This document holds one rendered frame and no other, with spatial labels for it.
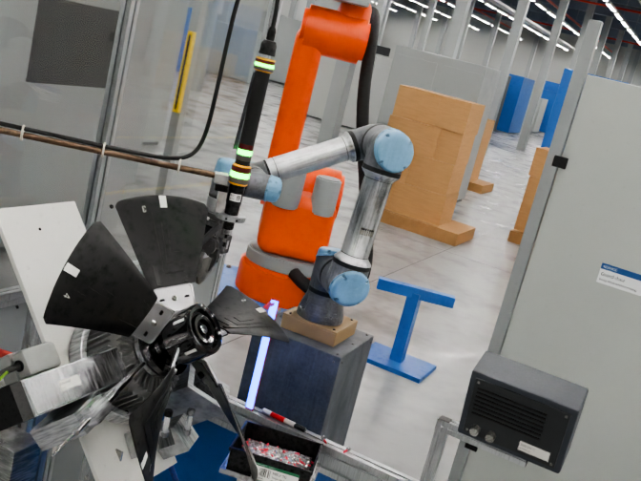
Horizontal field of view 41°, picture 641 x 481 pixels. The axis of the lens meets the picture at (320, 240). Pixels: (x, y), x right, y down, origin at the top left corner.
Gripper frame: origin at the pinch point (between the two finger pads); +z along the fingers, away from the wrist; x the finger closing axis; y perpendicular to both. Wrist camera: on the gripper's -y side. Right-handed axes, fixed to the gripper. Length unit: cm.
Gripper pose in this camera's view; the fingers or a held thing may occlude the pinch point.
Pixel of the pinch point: (197, 280)
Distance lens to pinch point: 242.9
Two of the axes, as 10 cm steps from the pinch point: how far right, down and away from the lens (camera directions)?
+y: 4.2, -0.9, 9.0
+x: -8.7, -3.3, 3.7
